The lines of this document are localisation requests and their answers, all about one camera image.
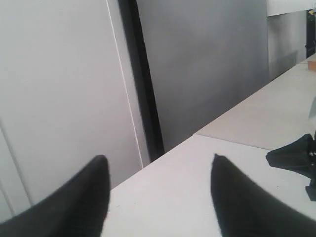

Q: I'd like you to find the dark vertical door frame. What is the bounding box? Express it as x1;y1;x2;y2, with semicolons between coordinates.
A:
118;0;165;162

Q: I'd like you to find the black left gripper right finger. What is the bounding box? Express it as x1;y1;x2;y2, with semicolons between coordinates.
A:
210;154;316;237

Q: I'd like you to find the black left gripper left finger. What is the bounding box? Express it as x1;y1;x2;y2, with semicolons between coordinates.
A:
0;155;111;237

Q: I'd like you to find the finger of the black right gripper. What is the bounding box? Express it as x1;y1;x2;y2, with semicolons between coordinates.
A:
266;134;313;178

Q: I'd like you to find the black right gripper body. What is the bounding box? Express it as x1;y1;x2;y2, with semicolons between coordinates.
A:
306;135;316;199

